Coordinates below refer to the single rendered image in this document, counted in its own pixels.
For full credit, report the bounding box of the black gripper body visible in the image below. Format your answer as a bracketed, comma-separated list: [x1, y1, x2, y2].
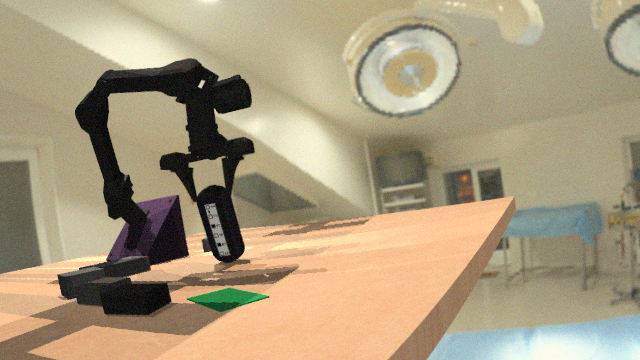
[159, 116, 255, 170]

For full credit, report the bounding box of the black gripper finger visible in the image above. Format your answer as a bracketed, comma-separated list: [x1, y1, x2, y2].
[222, 156, 244, 197]
[170, 167, 197, 203]

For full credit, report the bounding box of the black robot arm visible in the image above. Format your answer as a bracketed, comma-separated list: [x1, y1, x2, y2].
[75, 58, 252, 230]

